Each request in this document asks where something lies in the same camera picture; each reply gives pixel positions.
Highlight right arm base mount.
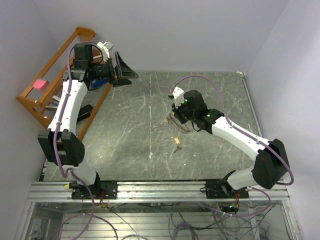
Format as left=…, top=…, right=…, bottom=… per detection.
left=199, top=170, right=249, bottom=199

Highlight white stapler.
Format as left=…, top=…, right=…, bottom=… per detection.
left=45, top=95, right=61, bottom=111

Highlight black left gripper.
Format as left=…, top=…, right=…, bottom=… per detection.
left=90, top=52, right=140, bottom=88

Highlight pink eraser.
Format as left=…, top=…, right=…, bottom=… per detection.
left=33, top=78, right=49, bottom=91

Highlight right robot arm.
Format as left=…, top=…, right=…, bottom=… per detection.
left=168, top=87, right=290, bottom=198

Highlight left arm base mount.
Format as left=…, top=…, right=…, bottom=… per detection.
left=71, top=180, right=118, bottom=200

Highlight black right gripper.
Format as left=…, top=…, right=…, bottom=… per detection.
left=171, top=97, right=197, bottom=125

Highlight silver key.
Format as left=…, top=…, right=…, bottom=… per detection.
left=174, top=145, right=182, bottom=153

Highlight blue stapler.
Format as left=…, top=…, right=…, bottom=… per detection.
left=90, top=78, right=109, bottom=90

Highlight yellow tipped tool on rail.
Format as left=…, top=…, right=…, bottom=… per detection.
left=64, top=182, right=80, bottom=189

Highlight orange wooden rack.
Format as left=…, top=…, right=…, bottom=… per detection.
left=16, top=26, right=113, bottom=141

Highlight yellow key tag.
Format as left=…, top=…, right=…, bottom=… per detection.
left=173, top=136, right=181, bottom=145

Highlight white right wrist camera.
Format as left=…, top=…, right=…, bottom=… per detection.
left=170, top=86, right=185, bottom=109

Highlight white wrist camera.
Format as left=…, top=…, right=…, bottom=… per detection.
left=96, top=41, right=114, bottom=62
left=170, top=86, right=185, bottom=109

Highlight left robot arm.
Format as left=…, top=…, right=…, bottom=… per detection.
left=37, top=41, right=139, bottom=199

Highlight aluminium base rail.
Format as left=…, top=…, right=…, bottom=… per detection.
left=27, top=181, right=290, bottom=203

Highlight black stapler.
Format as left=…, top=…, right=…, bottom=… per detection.
left=76, top=104, right=94, bottom=123

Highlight large keyring with yellow handle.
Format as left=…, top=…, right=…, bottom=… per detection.
left=166, top=113, right=190, bottom=134

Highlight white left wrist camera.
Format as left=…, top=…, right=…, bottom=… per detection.
left=96, top=41, right=114, bottom=62

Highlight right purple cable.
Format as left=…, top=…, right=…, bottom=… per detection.
left=169, top=74, right=295, bottom=186

